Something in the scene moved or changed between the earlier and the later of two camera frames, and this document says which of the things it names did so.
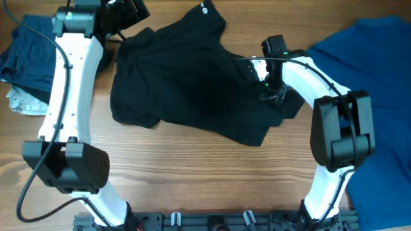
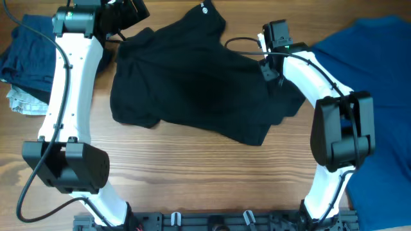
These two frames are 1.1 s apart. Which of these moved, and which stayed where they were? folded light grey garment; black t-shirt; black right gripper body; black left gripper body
Moved: black right gripper body
Stayed: black t-shirt; folded light grey garment; black left gripper body
